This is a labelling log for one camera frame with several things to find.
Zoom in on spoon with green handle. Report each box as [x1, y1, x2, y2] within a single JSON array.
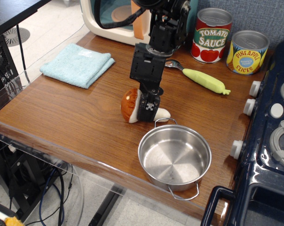
[[165, 59, 231, 95]]

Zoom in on stainless steel pot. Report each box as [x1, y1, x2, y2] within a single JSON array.
[[138, 122, 212, 201]]

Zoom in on toy microwave oven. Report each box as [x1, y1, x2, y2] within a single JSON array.
[[80, 0, 199, 53]]

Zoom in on dark blue toy stove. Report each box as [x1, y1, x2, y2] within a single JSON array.
[[201, 41, 284, 226]]

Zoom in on tomato sauce can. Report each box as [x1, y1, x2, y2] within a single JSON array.
[[191, 8, 233, 63]]

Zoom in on light blue folded cloth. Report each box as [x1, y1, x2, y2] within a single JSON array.
[[40, 43, 115, 89]]

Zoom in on blue cable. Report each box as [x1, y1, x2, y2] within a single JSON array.
[[39, 168, 65, 226]]

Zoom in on black computer tower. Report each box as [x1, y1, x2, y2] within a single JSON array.
[[0, 35, 18, 90]]

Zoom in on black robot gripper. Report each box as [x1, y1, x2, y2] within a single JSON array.
[[130, 43, 166, 122]]

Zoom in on pineapple slices can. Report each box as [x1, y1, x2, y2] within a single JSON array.
[[226, 30, 270, 75]]

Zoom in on plush mushroom toy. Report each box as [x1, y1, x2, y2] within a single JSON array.
[[120, 88, 171, 123]]

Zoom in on black cable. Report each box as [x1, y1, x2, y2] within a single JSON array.
[[24, 164, 74, 226]]

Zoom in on clear acrylic guard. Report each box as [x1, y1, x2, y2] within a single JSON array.
[[0, 33, 205, 216]]

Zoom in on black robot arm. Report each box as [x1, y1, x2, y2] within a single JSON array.
[[94, 0, 190, 123]]

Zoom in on black desk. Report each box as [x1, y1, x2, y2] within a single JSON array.
[[0, 0, 50, 36]]

